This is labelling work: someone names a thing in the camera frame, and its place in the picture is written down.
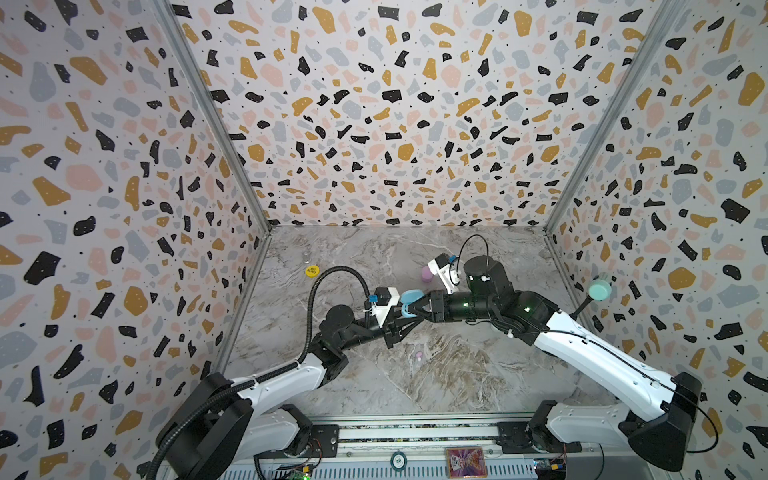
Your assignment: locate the left black corrugated cable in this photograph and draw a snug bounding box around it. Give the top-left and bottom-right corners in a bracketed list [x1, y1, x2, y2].
[145, 265, 373, 480]

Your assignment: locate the pink charging case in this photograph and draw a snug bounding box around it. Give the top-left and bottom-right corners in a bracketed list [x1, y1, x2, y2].
[421, 266, 434, 283]

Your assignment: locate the pink square tag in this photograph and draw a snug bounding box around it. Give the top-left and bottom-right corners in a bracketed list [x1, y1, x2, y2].
[445, 447, 488, 479]

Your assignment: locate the round white badge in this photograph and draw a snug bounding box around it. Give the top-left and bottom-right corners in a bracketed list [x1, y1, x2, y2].
[390, 451, 408, 472]

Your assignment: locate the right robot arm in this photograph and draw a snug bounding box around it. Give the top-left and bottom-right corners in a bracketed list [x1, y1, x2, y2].
[402, 255, 702, 472]

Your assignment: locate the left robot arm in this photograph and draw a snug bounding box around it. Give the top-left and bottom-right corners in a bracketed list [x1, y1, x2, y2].
[146, 303, 431, 479]

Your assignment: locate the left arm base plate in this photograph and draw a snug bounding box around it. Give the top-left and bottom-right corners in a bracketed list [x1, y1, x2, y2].
[261, 424, 340, 460]

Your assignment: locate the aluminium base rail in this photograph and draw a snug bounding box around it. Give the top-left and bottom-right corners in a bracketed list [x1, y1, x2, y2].
[158, 412, 673, 480]

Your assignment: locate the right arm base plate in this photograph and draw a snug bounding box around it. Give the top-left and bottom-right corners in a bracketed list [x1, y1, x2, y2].
[496, 421, 582, 454]

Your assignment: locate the blue charging case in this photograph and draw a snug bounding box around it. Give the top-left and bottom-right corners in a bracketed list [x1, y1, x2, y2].
[400, 289, 424, 318]

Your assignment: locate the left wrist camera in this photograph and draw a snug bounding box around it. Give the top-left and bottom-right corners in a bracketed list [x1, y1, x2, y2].
[368, 287, 400, 327]

